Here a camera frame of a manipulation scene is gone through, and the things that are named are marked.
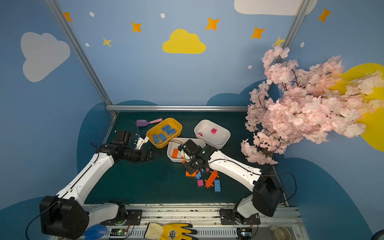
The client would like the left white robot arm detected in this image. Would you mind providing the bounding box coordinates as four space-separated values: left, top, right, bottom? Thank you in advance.
39 130 155 240

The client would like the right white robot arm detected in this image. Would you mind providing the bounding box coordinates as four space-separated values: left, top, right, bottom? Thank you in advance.
178 140 283 218

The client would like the white front plastic bin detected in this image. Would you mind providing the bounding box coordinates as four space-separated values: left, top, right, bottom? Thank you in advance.
167 138 206 163

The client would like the white plastic bin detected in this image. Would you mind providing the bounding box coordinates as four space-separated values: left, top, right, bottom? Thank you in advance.
194 120 231 150
167 138 206 163

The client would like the yellow plastic bin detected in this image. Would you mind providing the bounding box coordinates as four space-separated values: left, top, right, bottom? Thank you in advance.
146 118 183 149

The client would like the orange lego brick center stack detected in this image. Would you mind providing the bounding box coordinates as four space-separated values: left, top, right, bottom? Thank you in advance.
185 170 199 178

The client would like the white rear plastic bin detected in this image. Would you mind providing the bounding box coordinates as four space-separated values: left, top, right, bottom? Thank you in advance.
194 120 231 150

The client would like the pink lego small bottom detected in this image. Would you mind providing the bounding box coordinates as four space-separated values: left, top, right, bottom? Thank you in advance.
197 180 204 187

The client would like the orange lego long assembly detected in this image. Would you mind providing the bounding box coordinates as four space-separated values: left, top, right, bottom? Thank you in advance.
205 171 219 189

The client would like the purple pink toy spatula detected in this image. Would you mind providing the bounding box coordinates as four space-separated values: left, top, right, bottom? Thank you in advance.
136 118 163 127

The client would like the yellow work glove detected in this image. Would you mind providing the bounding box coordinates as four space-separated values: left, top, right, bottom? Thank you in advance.
144 223 198 240

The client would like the green circuit board left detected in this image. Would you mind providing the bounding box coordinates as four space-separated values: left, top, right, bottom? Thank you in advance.
110 229 128 238

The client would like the circuit board right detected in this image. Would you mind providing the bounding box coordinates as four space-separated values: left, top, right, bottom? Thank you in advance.
236 228 253 240

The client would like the blue toy shovel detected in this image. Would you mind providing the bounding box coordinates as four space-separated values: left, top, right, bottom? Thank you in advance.
84 225 108 240

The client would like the beige ceramic cup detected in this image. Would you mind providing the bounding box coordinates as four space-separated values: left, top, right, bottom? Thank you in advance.
270 226 292 240

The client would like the pink cherry blossom tree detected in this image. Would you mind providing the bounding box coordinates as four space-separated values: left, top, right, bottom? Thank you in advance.
241 45 384 165

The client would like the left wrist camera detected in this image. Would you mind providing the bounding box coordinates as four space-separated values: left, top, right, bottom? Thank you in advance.
135 137 149 150

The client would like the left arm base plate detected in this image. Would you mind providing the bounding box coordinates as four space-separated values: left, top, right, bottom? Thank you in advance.
106 209 143 226

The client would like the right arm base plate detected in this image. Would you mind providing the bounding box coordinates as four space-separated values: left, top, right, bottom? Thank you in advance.
219 209 261 225

